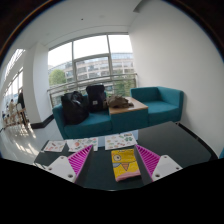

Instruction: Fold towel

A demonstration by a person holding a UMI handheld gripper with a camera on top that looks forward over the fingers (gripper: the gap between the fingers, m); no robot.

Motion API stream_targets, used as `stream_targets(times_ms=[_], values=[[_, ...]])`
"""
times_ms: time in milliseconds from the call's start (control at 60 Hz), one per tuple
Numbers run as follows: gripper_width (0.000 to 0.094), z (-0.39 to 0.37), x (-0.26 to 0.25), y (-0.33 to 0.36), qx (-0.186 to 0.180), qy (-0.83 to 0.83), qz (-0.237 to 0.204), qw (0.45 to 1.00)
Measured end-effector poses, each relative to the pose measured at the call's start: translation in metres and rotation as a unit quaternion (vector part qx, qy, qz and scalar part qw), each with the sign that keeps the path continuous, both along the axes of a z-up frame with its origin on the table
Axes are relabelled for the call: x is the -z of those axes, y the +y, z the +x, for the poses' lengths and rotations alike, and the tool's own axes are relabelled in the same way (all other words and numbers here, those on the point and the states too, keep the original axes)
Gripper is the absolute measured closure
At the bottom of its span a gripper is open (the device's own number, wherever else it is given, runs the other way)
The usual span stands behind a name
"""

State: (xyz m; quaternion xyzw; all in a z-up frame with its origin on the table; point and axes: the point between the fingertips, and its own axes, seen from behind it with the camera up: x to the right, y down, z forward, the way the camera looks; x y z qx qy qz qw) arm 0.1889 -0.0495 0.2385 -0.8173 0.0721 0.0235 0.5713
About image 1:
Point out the large black backpack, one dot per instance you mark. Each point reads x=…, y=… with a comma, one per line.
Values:
x=75, y=108

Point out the small black backpack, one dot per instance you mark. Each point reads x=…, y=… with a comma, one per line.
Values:
x=96, y=98

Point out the teal armchair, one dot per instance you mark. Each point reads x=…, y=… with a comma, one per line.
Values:
x=163, y=105

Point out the large colourful sticker sheet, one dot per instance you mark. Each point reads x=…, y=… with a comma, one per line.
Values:
x=81, y=144

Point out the brown jacket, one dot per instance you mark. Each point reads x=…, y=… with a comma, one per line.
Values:
x=118, y=101

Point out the sticker sheet with red stickers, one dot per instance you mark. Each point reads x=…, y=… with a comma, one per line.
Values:
x=55, y=146

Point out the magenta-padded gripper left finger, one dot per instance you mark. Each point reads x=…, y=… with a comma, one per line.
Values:
x=63, y=168

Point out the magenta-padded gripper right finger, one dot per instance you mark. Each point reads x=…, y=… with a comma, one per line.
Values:
x=166, y=166

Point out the orange yellow printed towel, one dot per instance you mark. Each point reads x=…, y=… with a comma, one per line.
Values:
x=125, y=165

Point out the metal window railing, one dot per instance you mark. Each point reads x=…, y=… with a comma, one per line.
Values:
x=66, y=86

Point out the teal two-seat sofa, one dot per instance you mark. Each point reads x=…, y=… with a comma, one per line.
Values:
x=90, y=128

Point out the person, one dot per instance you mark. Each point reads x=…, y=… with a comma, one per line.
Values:
x=21, y=100
x=12, y=108

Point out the teal wood-topped side table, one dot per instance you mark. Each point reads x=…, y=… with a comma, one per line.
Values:
x=130, y=118

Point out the sticker sheet with green stickers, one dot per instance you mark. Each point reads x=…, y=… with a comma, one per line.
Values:
x=120, y=140

